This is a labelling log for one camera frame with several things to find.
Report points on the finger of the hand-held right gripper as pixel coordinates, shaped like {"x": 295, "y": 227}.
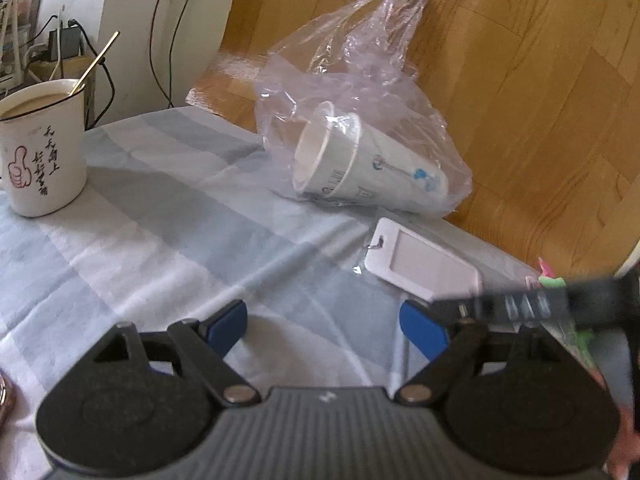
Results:
{"x": 530, "y": 305}

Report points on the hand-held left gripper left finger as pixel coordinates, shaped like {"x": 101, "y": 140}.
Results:
{"x": 227, "y": 327}

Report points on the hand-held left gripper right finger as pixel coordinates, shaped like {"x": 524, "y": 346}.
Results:
{"x": 422, "y": 335}

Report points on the green cloth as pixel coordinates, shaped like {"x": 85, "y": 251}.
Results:
{"x": 552, "y": 280}

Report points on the white card holder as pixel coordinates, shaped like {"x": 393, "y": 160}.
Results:
{"x": 425, "y": 260}

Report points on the blue white checked tablecloth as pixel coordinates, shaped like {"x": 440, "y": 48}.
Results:
{"x": 150, "y": 260}

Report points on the white printed paper cup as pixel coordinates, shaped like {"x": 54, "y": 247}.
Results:
{"x": 390, "y": 180}
{"x": 320, "y": 140}

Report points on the wooden board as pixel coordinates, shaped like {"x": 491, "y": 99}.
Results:
{"x": 525, "y": 110}

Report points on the metal object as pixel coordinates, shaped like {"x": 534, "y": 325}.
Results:
{"x": 4, "y": 395}

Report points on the white mug with red thumb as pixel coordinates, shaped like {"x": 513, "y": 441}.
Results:
{"x": 45, "y": 160}

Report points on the clear plastic bag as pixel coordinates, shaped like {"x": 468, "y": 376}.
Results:
{"x": 350, "y": 60}

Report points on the gold metal spoon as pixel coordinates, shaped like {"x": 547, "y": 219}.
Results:
{"x": 95, "y": 62}

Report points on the black power adapter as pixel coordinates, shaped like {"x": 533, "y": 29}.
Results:
{"x": 67, "y": 42}

